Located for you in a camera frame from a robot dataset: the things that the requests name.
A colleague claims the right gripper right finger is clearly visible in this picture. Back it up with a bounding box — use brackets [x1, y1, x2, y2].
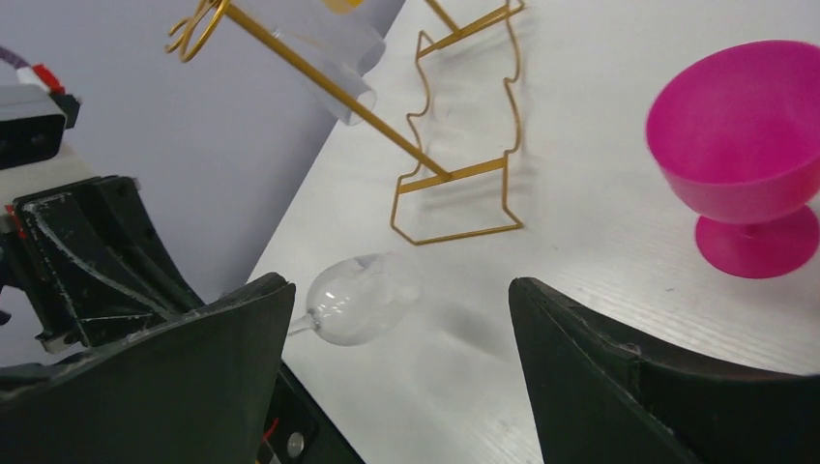
[509, 277, 819, 463]

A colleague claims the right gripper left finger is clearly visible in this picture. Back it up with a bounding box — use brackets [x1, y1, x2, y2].
[1, 273, 296, 463]

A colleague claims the yellow-orange plastic wine glass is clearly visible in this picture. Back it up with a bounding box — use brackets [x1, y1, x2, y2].
[322, 0, 365, 15]

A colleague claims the magenta plastic wine glass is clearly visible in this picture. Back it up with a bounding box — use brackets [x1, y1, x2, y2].
[645, 40, 819, 279]

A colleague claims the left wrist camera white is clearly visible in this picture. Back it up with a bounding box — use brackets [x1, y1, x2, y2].
[1, 49, 93, 206]

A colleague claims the gold wire glass rack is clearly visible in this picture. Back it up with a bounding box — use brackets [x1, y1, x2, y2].
[164, 1, 526, 246]

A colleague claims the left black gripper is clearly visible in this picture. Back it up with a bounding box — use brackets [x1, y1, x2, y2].
[1, 176, 203, 354]

